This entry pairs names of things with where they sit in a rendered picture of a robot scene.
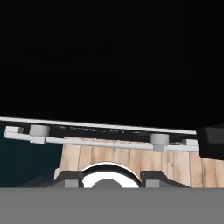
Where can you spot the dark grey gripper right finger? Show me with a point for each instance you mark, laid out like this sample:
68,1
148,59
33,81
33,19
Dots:
154,177

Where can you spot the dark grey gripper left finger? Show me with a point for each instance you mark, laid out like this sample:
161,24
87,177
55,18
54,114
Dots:
70,177

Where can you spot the black appliance door, white edge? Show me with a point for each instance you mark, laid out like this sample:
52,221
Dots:
87,131

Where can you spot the round white and black thing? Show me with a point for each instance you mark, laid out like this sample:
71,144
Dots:
110,172

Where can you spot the dark teal cupboard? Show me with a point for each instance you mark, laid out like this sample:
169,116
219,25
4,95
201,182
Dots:
26,163

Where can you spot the black box-shaped fitting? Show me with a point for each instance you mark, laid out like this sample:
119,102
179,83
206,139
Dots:
211,143

